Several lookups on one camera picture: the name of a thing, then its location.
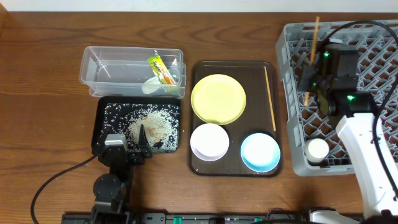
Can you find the dark brown serving tray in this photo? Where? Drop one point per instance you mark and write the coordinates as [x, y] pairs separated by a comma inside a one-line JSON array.
[[256, 117]]

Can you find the clear plastic bin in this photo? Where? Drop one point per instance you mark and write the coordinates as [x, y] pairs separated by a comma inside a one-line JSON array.
[[121, 71]]

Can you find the white cup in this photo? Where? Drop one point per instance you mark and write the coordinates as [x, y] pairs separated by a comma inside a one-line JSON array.
[[316, 150]]

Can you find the wooden chopstick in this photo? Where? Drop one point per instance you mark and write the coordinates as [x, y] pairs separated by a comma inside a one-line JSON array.
[[312, 53], [270, 100]]

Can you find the light blue bowl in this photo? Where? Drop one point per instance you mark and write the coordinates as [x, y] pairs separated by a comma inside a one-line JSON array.
[[260, 152]]

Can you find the grey dishwasher rack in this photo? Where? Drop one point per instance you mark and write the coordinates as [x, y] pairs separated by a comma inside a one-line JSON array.
[[377, 70]]

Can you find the yellow plate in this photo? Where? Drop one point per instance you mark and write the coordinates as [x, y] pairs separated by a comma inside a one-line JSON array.
[[218, 99]]

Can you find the white tissue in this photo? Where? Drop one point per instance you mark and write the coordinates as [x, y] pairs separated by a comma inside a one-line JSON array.
[[152, 86]]

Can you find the white bowl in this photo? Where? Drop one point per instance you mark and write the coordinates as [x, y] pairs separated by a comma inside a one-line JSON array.
[[209, 142]]

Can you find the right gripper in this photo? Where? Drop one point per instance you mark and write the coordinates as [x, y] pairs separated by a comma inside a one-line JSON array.
[[308, 79]]

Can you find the rice and food scraps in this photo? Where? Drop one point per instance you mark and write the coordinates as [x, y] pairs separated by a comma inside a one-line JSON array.
[[161, 124]]

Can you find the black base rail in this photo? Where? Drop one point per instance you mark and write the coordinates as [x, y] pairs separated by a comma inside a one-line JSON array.
[[161, 218]]

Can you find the green snack wrapper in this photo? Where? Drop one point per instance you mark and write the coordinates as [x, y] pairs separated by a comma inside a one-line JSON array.
[[160, 70]]

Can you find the black waste tray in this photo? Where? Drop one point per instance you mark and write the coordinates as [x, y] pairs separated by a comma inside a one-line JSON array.
[[125, 99]]

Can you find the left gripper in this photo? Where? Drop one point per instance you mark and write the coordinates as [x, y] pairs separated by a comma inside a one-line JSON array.
[[130, 155]]

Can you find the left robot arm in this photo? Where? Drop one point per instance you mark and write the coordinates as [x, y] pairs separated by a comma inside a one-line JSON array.
[[112, 190]]

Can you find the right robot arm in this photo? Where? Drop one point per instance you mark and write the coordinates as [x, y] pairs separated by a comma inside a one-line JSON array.
[[355, 116]]

